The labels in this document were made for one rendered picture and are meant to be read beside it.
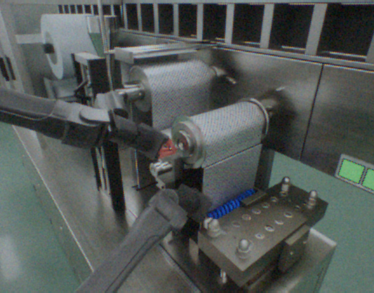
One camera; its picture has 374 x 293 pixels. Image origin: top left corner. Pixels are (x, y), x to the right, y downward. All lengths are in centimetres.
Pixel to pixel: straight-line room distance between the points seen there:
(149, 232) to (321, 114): 57
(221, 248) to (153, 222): 27
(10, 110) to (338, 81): 73
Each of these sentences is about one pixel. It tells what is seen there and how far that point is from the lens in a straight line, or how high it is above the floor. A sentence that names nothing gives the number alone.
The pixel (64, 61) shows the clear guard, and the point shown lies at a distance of 155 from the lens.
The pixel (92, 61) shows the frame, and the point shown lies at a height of 143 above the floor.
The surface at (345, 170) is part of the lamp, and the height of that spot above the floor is 118.
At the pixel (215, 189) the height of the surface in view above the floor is 111.
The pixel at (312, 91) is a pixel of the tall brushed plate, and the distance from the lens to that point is 84.
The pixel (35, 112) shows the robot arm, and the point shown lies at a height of 140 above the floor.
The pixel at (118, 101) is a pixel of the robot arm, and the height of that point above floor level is 138.
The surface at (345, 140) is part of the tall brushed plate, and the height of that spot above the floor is 126.
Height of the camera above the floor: 158
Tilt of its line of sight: 29 degrees down
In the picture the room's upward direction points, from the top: straight up
